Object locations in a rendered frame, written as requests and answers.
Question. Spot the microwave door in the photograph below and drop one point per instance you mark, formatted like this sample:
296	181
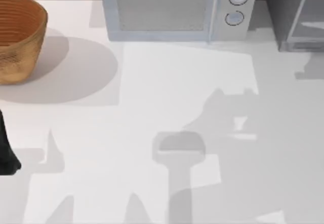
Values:
162	9

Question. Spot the grey cabinet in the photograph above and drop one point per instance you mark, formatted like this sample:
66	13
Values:
283	11

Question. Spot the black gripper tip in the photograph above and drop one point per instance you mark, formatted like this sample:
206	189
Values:
7	155

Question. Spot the pale microwave oven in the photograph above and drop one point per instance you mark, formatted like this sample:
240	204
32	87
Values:
233	33

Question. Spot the brown woven basket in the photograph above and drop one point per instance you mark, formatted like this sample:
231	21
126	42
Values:
17	44

